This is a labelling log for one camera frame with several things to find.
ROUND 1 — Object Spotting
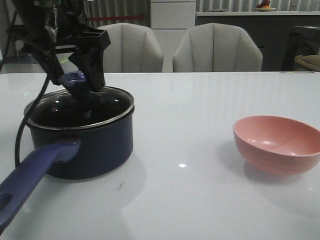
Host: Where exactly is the pink bowl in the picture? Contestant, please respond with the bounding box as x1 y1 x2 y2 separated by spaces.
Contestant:
233 115 320 176

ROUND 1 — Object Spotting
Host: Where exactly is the white drawer cabinet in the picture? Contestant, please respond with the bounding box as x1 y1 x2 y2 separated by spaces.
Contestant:
150 0 196 73

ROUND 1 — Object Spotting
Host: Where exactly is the glass lid with blue knob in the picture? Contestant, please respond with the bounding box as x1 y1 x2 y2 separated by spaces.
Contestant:
27 71 134 131

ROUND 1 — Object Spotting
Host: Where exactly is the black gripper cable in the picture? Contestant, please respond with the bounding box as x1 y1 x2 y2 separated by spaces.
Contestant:
0 0 61 167

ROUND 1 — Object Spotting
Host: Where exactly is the left grey upholstered chair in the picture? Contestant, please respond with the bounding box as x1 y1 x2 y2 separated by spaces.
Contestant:
98 22 164 73

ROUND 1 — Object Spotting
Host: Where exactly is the red barrier belt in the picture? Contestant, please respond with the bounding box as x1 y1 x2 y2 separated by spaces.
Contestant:
86 14 145 21

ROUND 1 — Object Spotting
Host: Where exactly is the dark blue saucepan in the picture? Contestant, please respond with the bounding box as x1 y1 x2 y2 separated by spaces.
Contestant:
0 106 135 230

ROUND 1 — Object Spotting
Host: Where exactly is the dark grey counter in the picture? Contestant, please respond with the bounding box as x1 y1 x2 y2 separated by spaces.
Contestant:
195 11 320 72

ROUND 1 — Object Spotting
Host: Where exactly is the olive cushion seat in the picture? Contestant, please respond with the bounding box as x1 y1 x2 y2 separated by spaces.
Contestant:
294 54 320 72

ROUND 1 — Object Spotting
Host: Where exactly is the grey upholstered chair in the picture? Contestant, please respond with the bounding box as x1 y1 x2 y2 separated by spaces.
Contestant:
172 23 263 73
98 22 164 73

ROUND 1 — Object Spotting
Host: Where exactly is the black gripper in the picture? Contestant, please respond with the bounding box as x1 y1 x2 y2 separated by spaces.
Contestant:
8 0 111 92

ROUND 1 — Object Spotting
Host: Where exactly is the fruit plate on counter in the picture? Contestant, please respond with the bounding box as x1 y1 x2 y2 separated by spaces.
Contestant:
255 0 277 12

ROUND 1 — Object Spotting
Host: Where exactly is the right grey upholstered chair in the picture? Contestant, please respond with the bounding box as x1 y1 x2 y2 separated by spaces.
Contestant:
172 23 263 73

